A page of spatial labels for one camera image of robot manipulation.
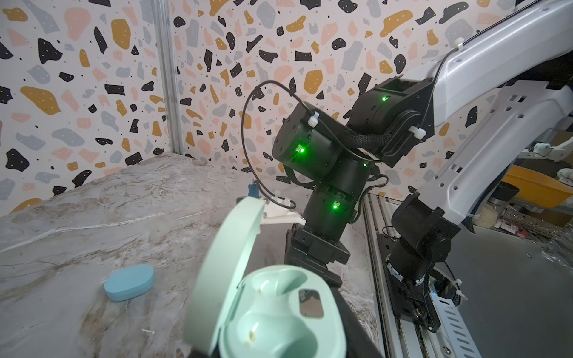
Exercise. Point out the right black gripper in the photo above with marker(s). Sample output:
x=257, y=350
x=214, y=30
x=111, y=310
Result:
x=310, y=252

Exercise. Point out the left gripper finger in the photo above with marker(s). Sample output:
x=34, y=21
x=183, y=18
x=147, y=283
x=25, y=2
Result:
x=359, y=345

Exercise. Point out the mint green earbud case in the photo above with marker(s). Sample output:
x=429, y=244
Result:
x=275, y=311

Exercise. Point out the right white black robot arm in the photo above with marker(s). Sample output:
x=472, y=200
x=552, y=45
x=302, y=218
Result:
x=490, y=97

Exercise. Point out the blue earbud case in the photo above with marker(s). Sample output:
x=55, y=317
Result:
x=129, y=282

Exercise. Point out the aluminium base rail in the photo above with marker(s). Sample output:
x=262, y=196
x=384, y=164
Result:
x=419, y=319

